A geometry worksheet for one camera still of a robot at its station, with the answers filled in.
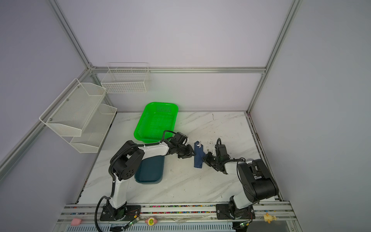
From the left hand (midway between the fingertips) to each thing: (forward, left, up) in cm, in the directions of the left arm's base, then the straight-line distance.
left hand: (194, 155), depth 92 cm
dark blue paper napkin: (0, -3, 0) cm, 3 cm away
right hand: (-1, -5, -1) cm, 5 cm away
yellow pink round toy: (-36, +21, +2) cm, 42 cm away
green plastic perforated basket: (+35, +30, -2) cm, 46 cm away
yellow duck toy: (-35, -35, +3) cm, 50 cm away
